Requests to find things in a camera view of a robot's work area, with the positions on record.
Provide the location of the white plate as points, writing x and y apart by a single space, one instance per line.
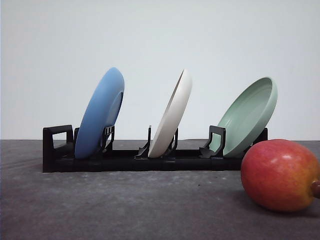
173 116

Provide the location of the black plate rack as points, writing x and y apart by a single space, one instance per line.
59 143

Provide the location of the blue plate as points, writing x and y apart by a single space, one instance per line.
100 112

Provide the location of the green plate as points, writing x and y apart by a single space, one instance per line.
247 116

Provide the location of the red pomegranate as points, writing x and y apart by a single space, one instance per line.
280 175

